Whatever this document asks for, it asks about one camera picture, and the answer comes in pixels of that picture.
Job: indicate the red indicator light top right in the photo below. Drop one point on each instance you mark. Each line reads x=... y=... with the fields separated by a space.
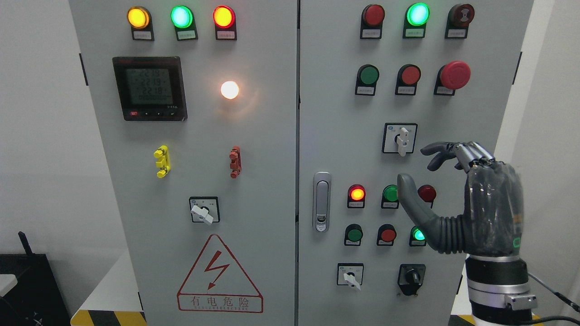
x=373 y=15

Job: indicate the green indicator light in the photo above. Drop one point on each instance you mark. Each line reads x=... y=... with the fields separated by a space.
x=390 y=193
x=418 y=14
x=181 y=17

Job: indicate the gray robotic hand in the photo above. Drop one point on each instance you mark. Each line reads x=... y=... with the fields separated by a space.
x=492 y=222

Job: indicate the black selector knob switch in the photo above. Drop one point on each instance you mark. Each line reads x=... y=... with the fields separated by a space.
x=410 y=278

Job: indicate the red-orange indicator light top left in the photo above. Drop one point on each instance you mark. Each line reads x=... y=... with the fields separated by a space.
x=224 y=17

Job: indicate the red electrical hazard sticker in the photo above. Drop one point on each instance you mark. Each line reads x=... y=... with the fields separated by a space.
x=218 y=283

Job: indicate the lit red indicator light middle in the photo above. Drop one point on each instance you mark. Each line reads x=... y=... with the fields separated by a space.
x=356 y=193

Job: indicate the green indicator light middle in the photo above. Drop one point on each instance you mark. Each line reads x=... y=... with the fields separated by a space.
x=390 y=193

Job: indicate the silver door latch handle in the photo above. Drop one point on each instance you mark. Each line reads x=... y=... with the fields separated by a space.
x=321 y=201

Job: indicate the black device with antenna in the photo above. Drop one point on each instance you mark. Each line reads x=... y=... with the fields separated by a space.
x=35 y=299

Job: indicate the red terminal connector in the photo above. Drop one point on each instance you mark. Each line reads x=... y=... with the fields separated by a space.
x=235 y=162

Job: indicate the black digital power meter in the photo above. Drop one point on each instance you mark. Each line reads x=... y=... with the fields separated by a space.
x=150 y=88

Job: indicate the red emergency stop button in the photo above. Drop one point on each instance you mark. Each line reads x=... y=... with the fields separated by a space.
x=455 y=75

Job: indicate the red push button lower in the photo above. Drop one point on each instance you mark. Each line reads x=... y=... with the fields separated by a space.
x=386 y=235

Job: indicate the yellow indicator light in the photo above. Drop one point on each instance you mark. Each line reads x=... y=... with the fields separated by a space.
x=138 y=17

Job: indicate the dark red buzzer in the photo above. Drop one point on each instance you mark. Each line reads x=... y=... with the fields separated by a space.
x=461 y=15

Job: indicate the left door gray rotary switch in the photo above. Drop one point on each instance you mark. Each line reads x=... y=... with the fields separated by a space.
x=204 y=209

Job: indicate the red push button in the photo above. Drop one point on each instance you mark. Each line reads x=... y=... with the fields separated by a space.
x=386 y=235
x=409 y=75

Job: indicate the red push button upper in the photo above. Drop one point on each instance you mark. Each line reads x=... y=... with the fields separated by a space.
x=409 y=75

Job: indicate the white glowing indicator light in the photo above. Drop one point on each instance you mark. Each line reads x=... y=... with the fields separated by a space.
x=230 y=89

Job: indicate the green indicator light top left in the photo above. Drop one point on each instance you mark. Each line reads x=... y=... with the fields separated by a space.
x=181 y=17

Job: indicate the lit green push button lower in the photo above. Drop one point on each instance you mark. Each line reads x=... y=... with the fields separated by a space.
x=417 y=238

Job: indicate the green indicator light top right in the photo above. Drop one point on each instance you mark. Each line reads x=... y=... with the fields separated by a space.
x=418 y=14

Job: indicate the green push button upper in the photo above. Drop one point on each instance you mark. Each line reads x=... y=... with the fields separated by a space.
x=367 y=75

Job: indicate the dark red indicator light middle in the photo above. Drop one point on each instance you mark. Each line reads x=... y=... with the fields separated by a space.
x=427 y=193

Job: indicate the yellow terminal connector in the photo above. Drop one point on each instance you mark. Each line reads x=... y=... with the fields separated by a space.
x=163 y=161

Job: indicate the gray electrical cabinet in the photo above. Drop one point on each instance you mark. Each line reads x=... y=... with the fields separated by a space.
x=300 y=111

